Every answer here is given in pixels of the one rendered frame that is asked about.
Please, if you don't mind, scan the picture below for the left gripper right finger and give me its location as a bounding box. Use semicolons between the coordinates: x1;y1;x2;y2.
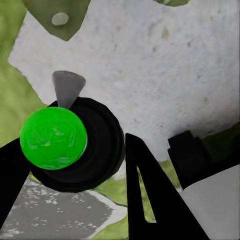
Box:
124;133;210;240

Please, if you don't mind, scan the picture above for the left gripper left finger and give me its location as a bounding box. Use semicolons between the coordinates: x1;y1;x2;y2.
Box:
0;138;31;230

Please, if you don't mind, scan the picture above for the insectifuge atomizer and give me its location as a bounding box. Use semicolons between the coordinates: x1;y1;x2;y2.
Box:
19;70;126;193

